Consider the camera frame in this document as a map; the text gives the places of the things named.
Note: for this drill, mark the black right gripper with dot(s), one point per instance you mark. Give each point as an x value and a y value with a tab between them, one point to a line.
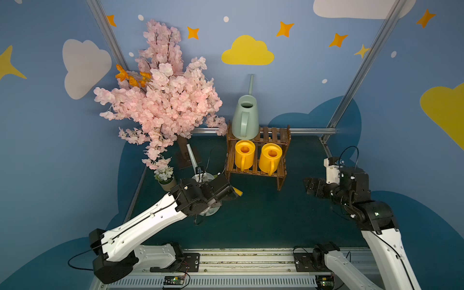
315	186

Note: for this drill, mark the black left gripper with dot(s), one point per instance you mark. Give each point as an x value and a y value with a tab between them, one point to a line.
223	186

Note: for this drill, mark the yellow watering can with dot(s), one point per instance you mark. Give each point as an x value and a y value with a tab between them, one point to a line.
244	155
270	157

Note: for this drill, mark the brown wooden slatted shelf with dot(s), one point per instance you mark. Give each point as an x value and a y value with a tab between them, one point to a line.
279	136

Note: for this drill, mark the small mint green watering can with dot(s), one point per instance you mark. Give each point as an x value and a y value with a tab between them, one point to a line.
245	122

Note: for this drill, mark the large mint green watering can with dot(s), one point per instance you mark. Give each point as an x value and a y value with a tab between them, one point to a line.
202	176

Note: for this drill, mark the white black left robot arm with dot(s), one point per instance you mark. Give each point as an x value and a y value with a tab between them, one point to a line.
121	250

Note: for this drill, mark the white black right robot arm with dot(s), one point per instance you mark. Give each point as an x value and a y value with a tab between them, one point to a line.
349	188

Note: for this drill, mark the white flowers in pot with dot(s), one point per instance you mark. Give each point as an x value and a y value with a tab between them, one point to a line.
165	177

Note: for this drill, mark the pink blossom artificial tree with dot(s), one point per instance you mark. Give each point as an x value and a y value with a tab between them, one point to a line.
167	99

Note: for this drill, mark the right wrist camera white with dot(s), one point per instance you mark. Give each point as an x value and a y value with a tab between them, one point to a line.
332	170

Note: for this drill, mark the green trowel yellow handle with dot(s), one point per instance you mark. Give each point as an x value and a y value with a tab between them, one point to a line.
237	192

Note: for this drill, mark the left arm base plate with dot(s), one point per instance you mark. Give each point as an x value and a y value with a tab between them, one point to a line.
189	264

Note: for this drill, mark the aluminium back frame rail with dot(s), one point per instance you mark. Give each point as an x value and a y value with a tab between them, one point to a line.
296	131

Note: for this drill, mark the aluminium frame rail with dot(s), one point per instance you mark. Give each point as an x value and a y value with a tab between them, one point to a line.
296	131
229	269

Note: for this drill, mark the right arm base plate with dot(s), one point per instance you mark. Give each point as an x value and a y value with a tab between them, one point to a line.
305	263

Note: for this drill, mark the aluminium front frame rail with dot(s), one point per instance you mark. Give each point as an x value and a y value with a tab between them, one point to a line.
229	269

